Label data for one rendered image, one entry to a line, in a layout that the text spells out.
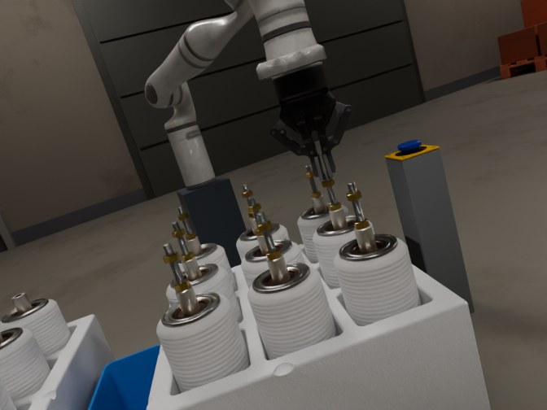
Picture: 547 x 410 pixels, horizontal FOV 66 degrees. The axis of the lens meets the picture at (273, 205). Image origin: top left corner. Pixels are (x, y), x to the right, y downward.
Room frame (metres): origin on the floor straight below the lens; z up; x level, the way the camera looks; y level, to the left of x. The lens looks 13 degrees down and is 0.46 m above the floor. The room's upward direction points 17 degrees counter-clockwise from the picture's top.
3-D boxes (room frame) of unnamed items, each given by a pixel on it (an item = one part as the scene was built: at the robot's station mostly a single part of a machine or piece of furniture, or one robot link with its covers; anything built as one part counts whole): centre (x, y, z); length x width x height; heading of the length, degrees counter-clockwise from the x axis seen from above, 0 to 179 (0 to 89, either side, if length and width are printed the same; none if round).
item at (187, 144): (1.25, 0.18, 0.39); 0.09 x 0.09 x 0.17; 18
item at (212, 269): (0.61, 0.15, 0.25); 0.08 x 0.08 x 0.01
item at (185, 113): (1.25, 0.18, 0.54); 0.09 x 0.09 x 0.17; 42
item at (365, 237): (0.51, -0.10, 0.26); 0.02 x 0.02 x 0.03
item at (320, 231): (0.63, -0.09, 0.25); 0.08 x 0.08 x 0.01
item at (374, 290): (0.51, -0.10, 0.16); 0.10 x 0.10 x 0.18
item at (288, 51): (0.61, -0.09, 0.52); 0.11 x 0.09 x 0.06; 167
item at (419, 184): (0.72, -0.25, 0.16); 0.07 x 0.07 x 0.31; 5
